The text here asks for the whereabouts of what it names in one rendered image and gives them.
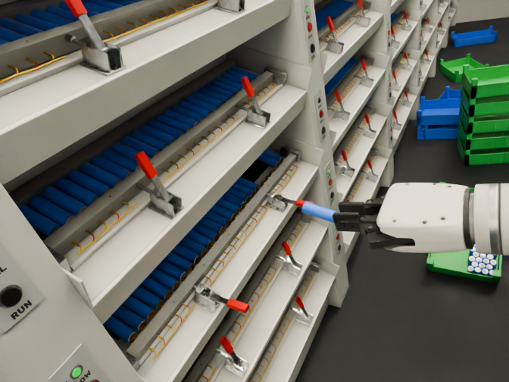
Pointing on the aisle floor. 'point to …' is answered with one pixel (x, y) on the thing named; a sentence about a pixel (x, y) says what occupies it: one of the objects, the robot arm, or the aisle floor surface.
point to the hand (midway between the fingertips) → (351, 216)
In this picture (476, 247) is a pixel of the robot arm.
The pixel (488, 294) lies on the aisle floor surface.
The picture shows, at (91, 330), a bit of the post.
